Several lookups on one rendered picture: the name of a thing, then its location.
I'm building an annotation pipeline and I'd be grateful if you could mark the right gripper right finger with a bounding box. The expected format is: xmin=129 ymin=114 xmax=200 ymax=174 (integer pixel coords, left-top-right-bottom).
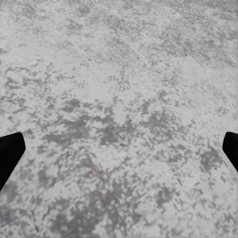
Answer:
xmin=222 ymin=132 xmax=238 ymax=172

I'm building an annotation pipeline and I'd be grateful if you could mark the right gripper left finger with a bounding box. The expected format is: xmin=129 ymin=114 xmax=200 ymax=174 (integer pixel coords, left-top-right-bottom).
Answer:
xmin=0 ymin=132 xmax=26 ymax=191

